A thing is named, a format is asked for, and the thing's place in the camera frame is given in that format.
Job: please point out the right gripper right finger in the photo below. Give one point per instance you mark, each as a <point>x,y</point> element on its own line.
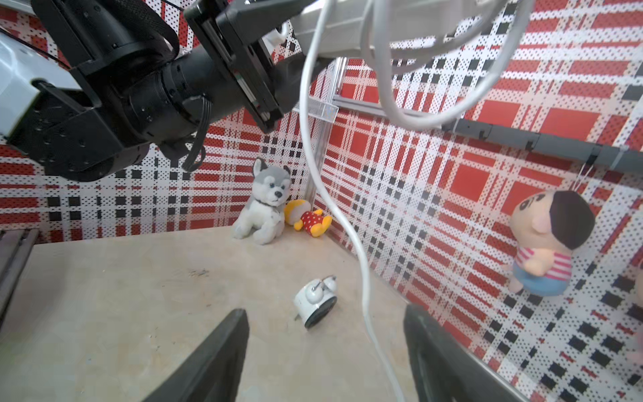
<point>445,371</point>

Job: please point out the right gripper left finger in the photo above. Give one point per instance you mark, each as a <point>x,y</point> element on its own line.
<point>213,371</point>

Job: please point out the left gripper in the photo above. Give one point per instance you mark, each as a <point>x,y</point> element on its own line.
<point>232,34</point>

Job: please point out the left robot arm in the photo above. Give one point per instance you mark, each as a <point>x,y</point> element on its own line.
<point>127,84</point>

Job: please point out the small white alarm clock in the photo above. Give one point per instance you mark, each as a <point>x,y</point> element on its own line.
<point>315,300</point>

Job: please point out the grey husky plush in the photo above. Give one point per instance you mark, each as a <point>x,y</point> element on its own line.
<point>263,216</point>

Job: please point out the plush doll blue shorts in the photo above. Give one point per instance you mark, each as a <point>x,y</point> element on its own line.
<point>548,227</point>

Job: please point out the red yellow plush toy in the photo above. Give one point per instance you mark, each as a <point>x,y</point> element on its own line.
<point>300,215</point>

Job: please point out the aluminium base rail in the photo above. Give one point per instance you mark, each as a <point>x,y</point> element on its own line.
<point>16,246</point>

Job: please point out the black hook rail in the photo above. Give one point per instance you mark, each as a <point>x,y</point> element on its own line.
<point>617,159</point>

